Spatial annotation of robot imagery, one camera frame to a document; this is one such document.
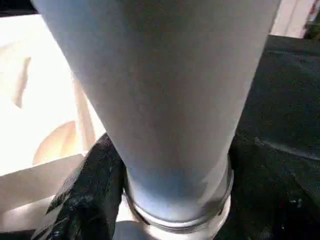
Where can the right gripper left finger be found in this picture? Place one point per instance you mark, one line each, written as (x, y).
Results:
(87, 200)

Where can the white plastic table top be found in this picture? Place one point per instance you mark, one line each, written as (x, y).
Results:
(40, 100)

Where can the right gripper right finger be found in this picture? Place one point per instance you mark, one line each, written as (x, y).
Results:
(280, 220)

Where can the white plastic table leg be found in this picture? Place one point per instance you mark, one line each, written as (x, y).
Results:
(165, 100)

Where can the white glass door cabinet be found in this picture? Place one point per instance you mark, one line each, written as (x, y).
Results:
(295, 17)

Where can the black table mat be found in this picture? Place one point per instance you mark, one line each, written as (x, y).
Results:
(285, 90)

